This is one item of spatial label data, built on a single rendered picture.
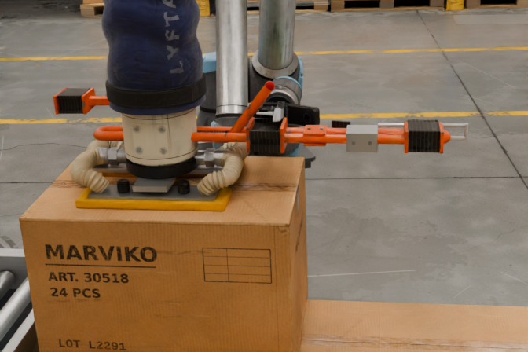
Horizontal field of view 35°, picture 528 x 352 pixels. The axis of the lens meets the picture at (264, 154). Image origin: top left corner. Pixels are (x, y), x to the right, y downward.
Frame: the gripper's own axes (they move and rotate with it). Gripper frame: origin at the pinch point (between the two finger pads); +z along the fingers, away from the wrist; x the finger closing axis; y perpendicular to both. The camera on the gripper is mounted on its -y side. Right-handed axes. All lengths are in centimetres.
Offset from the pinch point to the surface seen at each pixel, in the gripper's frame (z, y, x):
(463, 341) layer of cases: -1, -44, -54
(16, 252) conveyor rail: -31, 83, -48
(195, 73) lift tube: 4.0, 17.4, 15.5
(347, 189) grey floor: -224, -8, -108
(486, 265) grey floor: -144, -70, -108
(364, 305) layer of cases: -17, -20, -53
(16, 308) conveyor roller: -9, 74, -54
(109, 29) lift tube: 7.0, 34.9, 26.0
